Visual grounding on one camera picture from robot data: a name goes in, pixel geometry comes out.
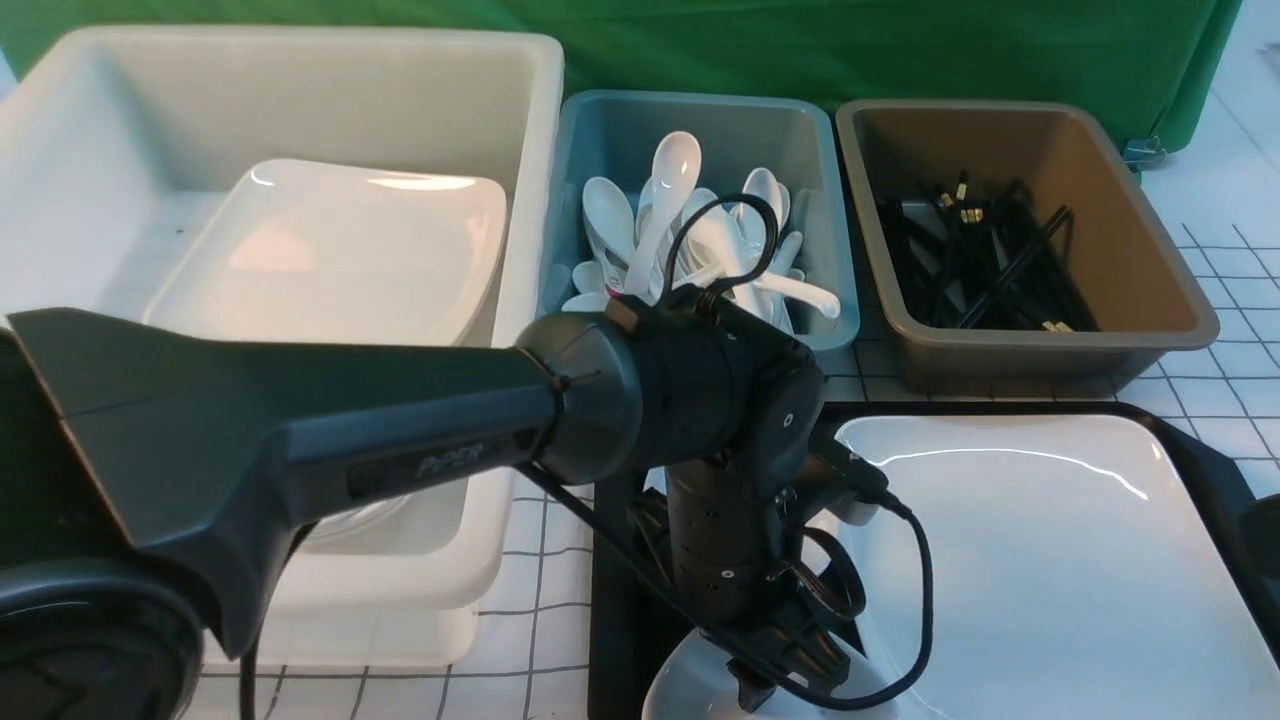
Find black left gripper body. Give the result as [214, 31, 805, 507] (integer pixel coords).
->
[630, 450, 888, 714]

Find white bowl tray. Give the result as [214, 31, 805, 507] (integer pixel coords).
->
[641, 630, 904, 719]

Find large white square plate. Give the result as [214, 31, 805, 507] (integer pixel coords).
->
[836, 415, 1279, 719]

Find white ceramic spoon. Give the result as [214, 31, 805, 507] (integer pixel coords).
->
[623, 131, 703, 299]

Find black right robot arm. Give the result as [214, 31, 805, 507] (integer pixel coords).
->
[1238, 495, 1280, 578]

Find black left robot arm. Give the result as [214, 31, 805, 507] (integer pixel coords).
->
[3, 287, 902, 719]

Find top stacked plate in tub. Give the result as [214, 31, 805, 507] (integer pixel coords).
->
[142, 158, 507, 346]

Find black serving tray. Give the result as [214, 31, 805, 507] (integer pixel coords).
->
[588, 400, 1279, 719]

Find checkered white tablecloth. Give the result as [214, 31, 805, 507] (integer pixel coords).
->
[0, 92, 1280, 720]

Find white spoon centre bin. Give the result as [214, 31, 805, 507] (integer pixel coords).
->
[684, 205, 771, 322]

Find white spoon bin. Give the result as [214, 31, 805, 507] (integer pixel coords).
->
[582, 176, 646, 297]
[684, 205, 771, 322]

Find white spoon left bin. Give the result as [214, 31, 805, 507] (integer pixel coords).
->
[582, 176, 646, 297]

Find top stacked bowl in tub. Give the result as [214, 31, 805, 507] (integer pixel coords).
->
[306, 497, 410, 544]

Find white spoon right upright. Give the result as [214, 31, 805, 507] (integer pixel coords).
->
[740, 167, 786, 263]

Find pile of black chopsticks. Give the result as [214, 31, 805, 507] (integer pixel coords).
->
[876, 170, 1100, 333]

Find brown plastic bin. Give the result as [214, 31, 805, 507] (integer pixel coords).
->
[835, 100, 1220, 397]

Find teal plastic bin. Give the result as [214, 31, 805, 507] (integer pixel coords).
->
[536, 90, 861, 372]

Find large white plastic tub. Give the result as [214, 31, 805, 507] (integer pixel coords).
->
[3, 26, 564, 670]

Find metal binder clip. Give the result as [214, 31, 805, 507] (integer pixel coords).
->
[1121, 136, 1169, 173]

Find green cloth backdrop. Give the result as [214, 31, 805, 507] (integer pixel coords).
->
[3, 1, 1240, 151]

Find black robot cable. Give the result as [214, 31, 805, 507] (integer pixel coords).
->
[239, 193, 934, 720]

